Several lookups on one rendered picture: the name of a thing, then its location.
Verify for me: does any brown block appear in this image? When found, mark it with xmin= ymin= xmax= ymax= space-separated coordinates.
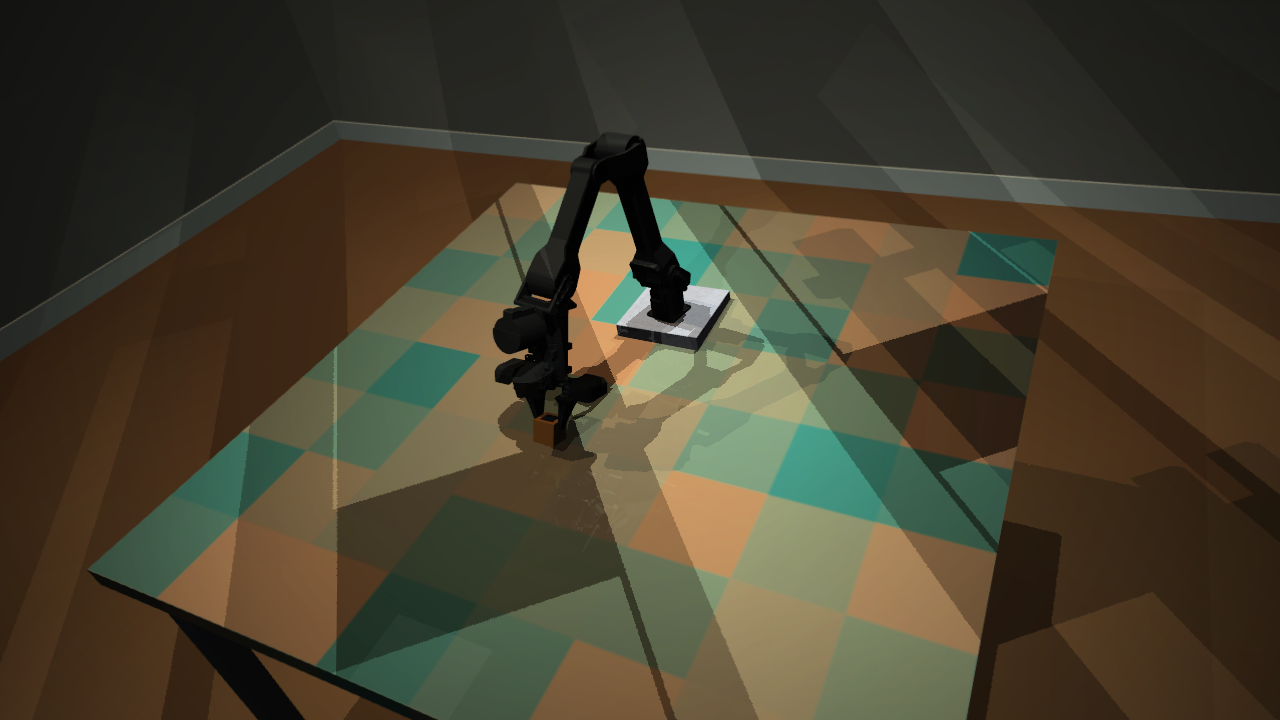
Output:
xmin=532 ymin=413 xmax=566 ymax=447

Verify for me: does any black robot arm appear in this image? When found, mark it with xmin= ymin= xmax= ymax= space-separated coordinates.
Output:
xmin=493 ymin=132 xmax=691 ymax=398

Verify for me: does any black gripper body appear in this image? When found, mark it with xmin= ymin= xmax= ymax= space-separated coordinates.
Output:
xmin=495 ymin=340 xmax=607 ymax=404

